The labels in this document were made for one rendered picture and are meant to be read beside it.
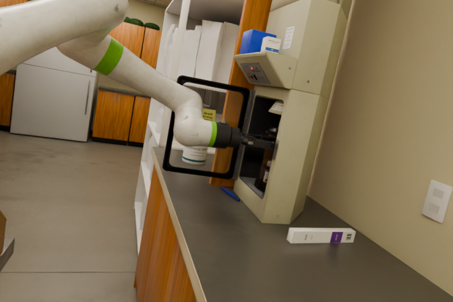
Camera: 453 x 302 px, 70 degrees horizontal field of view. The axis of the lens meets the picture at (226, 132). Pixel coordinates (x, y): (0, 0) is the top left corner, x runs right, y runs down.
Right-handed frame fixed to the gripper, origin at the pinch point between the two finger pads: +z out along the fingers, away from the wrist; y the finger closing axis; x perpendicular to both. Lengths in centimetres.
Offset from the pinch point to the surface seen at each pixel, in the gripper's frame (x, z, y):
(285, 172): 7.4, -2.0, -14.0
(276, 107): -13.6, -4.5, -1.6
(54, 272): 121, -82, 103
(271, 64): -27.1, -15.6, -13.6
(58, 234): 121, -88, 152
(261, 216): 24.3, -6.6, -12.3
